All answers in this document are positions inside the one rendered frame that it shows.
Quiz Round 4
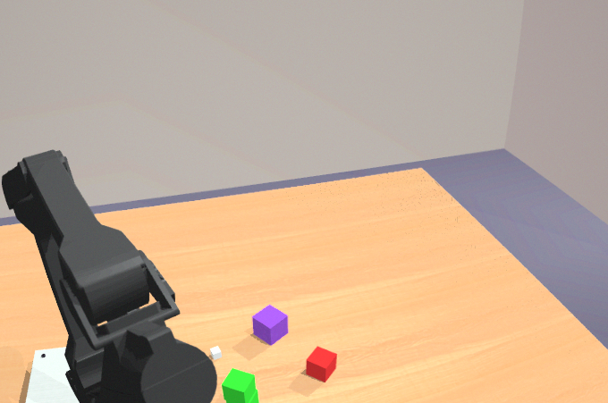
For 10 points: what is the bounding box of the purple cube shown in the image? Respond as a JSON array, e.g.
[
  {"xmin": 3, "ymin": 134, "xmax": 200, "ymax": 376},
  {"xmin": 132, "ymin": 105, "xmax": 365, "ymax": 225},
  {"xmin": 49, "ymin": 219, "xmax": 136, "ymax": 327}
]
[{"xmin": 251, "ymin": 305, "xmax": 289, "ymax": 346}]

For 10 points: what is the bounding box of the red block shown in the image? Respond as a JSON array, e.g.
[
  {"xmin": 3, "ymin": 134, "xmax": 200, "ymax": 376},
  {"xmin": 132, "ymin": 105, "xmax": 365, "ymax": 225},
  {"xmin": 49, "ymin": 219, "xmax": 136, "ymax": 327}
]
[{"xmin": 306, "ymin": 347, "xmax": 337, "ymax": 382}]

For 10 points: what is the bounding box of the green block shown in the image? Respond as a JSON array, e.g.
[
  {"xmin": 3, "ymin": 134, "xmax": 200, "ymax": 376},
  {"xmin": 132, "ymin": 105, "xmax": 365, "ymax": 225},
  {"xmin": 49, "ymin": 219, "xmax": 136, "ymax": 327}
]
[
  {"xmin": 222, "ymin": 369, "xmax": 257, "ymax": 403},
  {"xmin": 226, "ymin": 390, "xmax": 259, "ymax": 403}
]

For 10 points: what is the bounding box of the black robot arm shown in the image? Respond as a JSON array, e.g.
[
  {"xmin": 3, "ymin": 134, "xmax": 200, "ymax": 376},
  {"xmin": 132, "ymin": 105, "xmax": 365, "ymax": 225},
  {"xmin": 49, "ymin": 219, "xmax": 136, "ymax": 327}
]
[{"xmin": 2, "ymin": 149, "xmax": 218, "ymax": 403}]

